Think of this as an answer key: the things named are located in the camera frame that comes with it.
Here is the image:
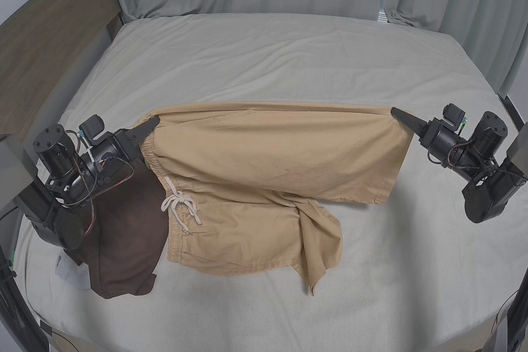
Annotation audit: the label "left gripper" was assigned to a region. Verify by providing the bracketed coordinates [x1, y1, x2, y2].
[84, 129, 143, 188]

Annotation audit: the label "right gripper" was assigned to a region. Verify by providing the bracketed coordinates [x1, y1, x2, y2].
[418, 119, 461, 168]

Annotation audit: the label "tan drawstring shorts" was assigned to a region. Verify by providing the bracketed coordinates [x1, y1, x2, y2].
[135, 102, 414, 296]

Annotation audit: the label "bed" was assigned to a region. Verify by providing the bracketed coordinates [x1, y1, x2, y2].
[0, 0, 528, 352]

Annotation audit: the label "dark brown garment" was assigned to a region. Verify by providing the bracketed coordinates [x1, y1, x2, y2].
[66, 158, 170, 298]

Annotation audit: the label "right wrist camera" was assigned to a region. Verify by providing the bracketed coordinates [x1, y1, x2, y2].
[441, 103, 468, 133]

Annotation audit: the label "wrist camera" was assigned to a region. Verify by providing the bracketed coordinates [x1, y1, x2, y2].
[441, 103, 468, 133]
[78, 115, 106, 145]

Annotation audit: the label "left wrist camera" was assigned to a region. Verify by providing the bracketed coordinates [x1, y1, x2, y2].
[78, 115, 106, 145]

